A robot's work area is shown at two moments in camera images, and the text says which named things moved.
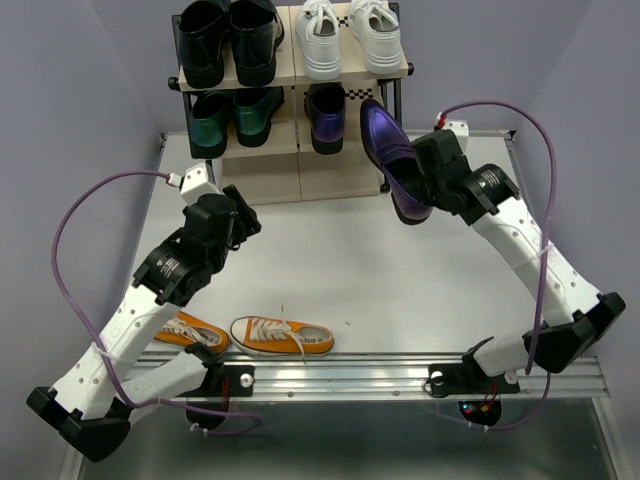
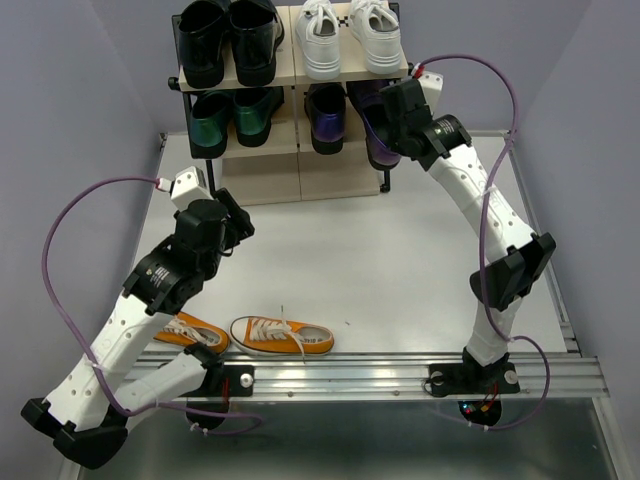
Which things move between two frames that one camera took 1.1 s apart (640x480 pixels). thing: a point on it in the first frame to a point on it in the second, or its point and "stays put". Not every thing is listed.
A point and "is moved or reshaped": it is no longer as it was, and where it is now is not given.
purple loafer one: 325,106 stays put
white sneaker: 318,29 stays put
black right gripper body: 430,193 to 395,139
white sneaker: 377,27 stays put
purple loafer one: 393,153 is moved or reshaped
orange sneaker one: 272,336 stays put
